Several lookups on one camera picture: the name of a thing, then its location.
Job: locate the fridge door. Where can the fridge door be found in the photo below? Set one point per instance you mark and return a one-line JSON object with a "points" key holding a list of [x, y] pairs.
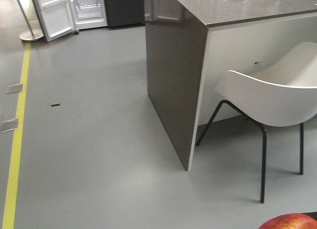
{"points": [[55, 17]]}

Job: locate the red yellow apple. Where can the red yellow apple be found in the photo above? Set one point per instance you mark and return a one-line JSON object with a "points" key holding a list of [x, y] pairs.
{"points": [[291, 221]]}

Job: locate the fridge body white interior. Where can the fridge body white interior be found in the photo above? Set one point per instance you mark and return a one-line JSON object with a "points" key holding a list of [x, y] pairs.
{"points": [[88, 14]]}

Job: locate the grey island table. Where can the grey island table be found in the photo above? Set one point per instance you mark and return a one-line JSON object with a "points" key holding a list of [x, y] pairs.
{"points": [[190, 44]]}

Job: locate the white shell chair black legs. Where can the white shell chair black legs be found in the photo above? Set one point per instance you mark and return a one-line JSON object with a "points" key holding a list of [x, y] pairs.
{"points": [[285, 94]]}

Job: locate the metal floor plate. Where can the metal floor plate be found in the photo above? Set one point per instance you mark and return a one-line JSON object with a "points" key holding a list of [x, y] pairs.
{"points": [[9, 125], [16, 88]]}

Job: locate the silver sign stand pole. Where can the silver sign stand pole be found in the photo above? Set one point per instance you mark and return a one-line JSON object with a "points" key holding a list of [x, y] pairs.
{"points": [[30, 35]]}

